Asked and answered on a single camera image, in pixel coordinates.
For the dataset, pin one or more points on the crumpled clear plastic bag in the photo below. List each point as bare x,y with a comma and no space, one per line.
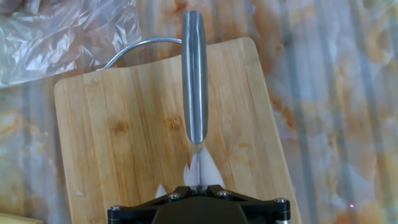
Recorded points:
62,40

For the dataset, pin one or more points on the wooden peg rack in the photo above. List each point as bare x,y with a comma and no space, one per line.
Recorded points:
15,219

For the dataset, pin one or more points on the large white onion piece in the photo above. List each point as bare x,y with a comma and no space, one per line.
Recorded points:
211,174

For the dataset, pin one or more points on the marble pattern plastic sheet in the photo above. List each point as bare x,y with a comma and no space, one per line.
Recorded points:
326,124

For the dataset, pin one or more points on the bamboo cutting board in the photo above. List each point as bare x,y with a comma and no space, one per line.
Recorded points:
124,155

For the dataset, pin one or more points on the steel kitchen knife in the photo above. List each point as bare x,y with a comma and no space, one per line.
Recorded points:
194,77

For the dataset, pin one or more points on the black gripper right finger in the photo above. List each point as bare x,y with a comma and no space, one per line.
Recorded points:
267,213

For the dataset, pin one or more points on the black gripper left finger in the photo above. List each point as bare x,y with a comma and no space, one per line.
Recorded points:
133,214

